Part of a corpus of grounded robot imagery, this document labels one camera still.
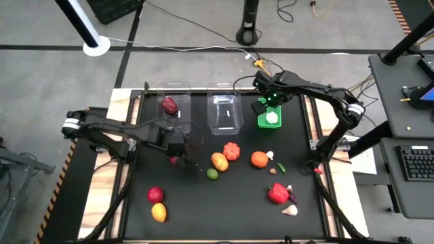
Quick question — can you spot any red toy bell pepper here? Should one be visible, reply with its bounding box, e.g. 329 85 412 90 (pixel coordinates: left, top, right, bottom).
267 182 290 205

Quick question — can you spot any yellow toy lemon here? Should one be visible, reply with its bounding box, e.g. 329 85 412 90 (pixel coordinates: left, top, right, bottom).
151 202 167 223

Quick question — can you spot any yellow power plug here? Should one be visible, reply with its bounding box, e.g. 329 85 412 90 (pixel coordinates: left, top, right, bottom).
253 59 272 76

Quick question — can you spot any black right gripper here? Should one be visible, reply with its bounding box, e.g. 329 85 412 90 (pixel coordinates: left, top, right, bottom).
251 72 294 117

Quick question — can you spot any black floor cable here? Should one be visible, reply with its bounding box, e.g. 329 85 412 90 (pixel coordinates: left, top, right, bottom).
144 0 238 43

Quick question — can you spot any black frame strut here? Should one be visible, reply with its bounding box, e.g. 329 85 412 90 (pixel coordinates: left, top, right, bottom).
81 162 135 243
317 176 367 241

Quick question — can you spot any clear plastic bin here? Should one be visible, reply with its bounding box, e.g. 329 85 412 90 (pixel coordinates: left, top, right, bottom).
156 80 193 135
206 82 245 136

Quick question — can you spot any white floor cable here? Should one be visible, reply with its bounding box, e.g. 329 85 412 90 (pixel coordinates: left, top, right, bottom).
101 36 254 60

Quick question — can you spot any grey desk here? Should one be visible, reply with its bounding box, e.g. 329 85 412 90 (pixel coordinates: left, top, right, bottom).
368 52 434 140
378 137 434 220

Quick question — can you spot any black monitor pole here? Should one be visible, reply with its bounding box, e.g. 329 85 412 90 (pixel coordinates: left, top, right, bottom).
381 12 434 66

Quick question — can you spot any black stand with round base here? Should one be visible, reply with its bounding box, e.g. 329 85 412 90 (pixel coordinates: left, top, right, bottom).
235 0 262 47

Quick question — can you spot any red toy tomato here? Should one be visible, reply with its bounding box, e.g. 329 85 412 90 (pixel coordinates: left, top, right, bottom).
146 186 165 204

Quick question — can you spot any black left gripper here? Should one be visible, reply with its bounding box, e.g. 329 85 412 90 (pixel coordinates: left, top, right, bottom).
146 122 205 171

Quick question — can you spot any white pole on round base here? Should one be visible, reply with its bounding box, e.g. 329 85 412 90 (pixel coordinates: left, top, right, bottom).
54 0 112 58

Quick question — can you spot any dark red toy apple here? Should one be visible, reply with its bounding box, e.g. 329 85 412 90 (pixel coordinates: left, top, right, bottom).
161 97 179 115

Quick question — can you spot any yellow-orange toy mango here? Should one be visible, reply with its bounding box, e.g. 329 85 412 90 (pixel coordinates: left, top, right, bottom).
210 152 230 173

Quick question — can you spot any white toy garlic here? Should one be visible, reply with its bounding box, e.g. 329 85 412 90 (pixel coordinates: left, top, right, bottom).
281 204 299 217

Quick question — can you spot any black crate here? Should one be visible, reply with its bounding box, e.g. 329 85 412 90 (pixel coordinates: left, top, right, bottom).
86 0 145 25

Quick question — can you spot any green plastic basket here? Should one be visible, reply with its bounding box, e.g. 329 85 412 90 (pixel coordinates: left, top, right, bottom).
256 97 283 129

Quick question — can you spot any toy orange fruit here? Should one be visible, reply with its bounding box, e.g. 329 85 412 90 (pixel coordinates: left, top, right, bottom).
250 150 269 169

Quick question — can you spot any white paper sheet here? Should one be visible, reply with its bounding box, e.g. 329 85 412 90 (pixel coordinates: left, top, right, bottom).
349 134 378 176

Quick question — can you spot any black keyboard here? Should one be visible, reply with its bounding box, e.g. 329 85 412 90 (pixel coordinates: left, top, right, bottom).
395 144 434 182

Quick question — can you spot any black desk device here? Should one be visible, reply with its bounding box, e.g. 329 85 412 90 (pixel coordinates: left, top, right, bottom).
401 84 434 110

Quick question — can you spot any orange toy pumpkin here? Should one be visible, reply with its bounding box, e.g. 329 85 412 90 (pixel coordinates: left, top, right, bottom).
222 142 241 162

